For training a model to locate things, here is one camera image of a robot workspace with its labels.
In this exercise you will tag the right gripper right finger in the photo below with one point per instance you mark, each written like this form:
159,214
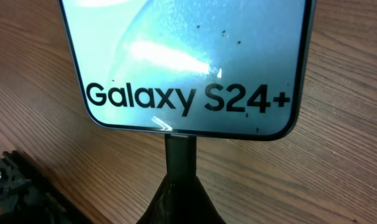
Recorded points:
196,206

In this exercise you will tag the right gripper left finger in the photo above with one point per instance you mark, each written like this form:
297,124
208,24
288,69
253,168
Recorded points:
164,207

